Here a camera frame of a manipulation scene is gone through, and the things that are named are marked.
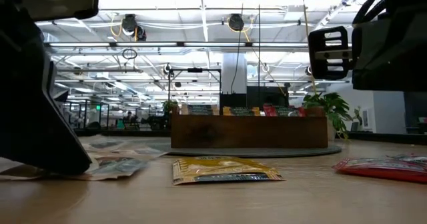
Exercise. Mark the green potted plant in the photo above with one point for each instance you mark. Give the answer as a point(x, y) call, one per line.
point(328, 112)

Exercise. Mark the distant black gantry frame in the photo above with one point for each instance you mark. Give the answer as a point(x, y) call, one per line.
point(195, 70)

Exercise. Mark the distant black rack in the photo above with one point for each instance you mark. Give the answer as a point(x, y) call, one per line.
point(84, 115)

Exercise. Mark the yellow mango tea sachet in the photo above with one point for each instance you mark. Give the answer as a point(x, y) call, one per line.
point(241, 111)
point(217, 167)

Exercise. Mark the wooden tea organizer box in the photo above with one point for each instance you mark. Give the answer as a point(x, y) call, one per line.
point(250, 130)

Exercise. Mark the grey round woven placemat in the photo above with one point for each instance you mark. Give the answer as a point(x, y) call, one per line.
point(250, 152)

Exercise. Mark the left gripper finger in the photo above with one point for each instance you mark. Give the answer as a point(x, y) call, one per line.
point(26, 117)

